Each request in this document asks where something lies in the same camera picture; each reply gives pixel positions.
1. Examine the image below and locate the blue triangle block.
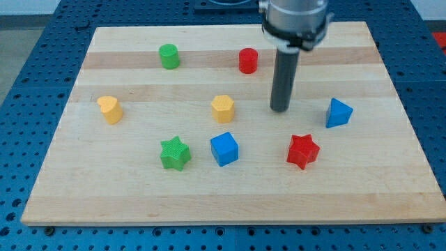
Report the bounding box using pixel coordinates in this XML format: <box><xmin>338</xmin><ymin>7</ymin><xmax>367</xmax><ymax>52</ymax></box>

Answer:
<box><xmin>325</xmin><ymin>98</ymin><xmax>353</xmax><ymax>128</ymax></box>

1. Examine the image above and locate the yellow hexagon block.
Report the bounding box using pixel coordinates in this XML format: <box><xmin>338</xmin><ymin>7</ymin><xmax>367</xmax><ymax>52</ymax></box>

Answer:
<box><xmin>211</xmin><ymin>95</ymin><xmax>235</xmax><ymax>123</ymax></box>

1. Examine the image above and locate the blue cube block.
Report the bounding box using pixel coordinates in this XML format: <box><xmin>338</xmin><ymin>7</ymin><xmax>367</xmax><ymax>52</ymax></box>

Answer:
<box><xmin>210</xmin><ymin>132</ymin><xmax>239</xmax><ymax>167</ymax></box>

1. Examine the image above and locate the green star block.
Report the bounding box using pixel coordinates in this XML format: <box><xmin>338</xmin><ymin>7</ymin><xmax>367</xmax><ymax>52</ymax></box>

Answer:
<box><xmin>160</xmin><ymin>136</ymin><xmax>192</xmax><ymax>172</ymax></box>

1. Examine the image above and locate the light wooden board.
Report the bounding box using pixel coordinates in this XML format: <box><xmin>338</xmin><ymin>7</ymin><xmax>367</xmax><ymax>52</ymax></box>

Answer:
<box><xmin>22</xmin><ymin>22</ymin><xmax>445</xmax><ymax>227</ymax></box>

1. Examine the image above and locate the red cylinder block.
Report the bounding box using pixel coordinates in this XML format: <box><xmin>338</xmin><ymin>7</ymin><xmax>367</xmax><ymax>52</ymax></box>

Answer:
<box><xmin>238</xmin><ymin>48</ymin><xmax>259</xmax><ymax>74</ymax></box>

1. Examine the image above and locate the red star block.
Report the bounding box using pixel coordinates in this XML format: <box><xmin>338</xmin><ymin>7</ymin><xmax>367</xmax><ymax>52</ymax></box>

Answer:
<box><xmin>286</xmin><ymin>134</ymin><xmax>320</xmax><ymax>170</ymax></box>

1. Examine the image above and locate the green cylinder block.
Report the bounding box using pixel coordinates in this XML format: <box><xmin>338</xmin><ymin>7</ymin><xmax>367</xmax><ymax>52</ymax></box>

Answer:
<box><xmin>158</xmin><ymin>44</ymin><xmax>180</xmax><ymax>70</ymax></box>

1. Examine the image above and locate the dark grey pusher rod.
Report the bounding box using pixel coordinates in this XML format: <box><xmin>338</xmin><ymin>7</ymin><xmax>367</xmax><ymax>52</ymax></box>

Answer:
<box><xmin>270</xmin><ymin>50</ymin><xmax>299</xmax><ymax>112</ymax></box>

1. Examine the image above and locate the yellow heart block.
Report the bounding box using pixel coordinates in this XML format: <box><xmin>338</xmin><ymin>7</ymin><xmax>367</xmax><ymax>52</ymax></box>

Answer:
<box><xmin>96</xmin><ymin>96</ymin><xmax>123</xmax><ymax>125</ymax></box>

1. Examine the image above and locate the red object at edge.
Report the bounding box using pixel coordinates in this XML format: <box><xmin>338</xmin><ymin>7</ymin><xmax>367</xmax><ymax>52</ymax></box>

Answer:
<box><xmin>432</xmin><ymin>31</ymin><xmax>446</xmax><ymax>54</ymax></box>

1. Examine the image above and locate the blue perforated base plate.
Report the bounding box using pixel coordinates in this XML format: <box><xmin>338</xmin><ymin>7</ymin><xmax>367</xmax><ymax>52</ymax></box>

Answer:
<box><xmin>1</xmin><ymin>1</ymin><xmax>445</xmax><ymax>250</ymax></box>

